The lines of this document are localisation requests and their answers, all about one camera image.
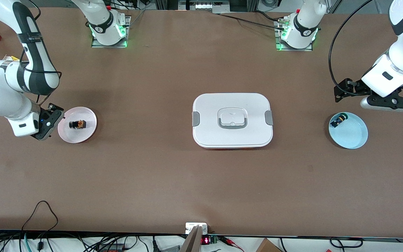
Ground pink round plate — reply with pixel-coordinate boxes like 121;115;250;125
57;106;98;144

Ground light blue round plate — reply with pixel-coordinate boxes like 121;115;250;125
328;112;369;150

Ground white lidded storage box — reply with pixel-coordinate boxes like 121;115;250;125
192;93;274;150

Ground brown cardboard box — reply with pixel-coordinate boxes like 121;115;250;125
255;238;283;252

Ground small white device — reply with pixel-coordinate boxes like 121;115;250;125
185;222;208;235

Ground grey aluminium profile bar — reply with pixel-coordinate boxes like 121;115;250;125
179;225;203;252

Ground red clip leads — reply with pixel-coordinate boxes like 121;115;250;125
219;235;245;252

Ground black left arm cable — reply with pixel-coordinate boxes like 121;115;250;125
328;0;374;96

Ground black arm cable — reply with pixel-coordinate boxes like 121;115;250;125
328;0;374;96
20;49;63;105

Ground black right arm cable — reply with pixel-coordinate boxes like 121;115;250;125
20;49;63;105

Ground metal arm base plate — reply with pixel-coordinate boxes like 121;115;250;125
91;14;132;49
274;19;314;52

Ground looped black table cable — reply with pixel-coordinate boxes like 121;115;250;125
21;200;59;243

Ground thin black table cable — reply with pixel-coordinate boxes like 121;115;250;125
218;12;287;28

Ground black cable bundle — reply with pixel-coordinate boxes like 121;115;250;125
0;230;184;252

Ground aluminium frame with light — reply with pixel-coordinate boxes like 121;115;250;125
178;0;231;14

